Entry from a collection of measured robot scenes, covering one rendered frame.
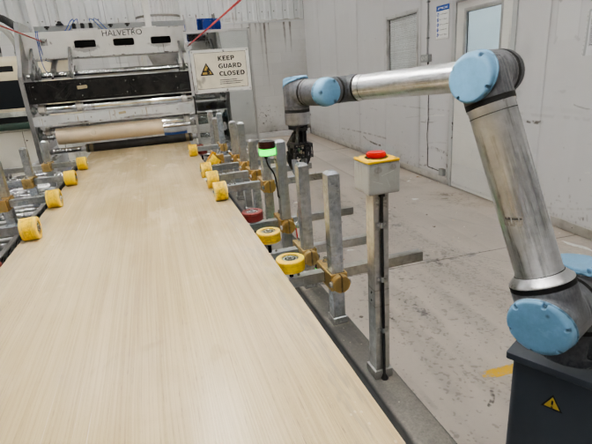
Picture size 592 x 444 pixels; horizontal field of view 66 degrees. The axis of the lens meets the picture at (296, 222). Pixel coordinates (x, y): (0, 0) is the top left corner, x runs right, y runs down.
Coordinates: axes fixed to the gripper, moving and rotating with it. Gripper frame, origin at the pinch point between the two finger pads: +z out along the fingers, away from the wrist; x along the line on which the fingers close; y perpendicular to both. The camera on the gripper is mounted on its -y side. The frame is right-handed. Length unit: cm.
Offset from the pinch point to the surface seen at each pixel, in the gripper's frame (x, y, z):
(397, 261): 13, 50, 17
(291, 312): -28, 76, 11
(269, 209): -8.3, -20.7, 16.7
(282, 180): -8.1, 4.3, -1.1
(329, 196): -9, 54, -7
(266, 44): 208, -847, -98
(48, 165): -115, -147, 5
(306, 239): -8.3, 29.3, 13.5
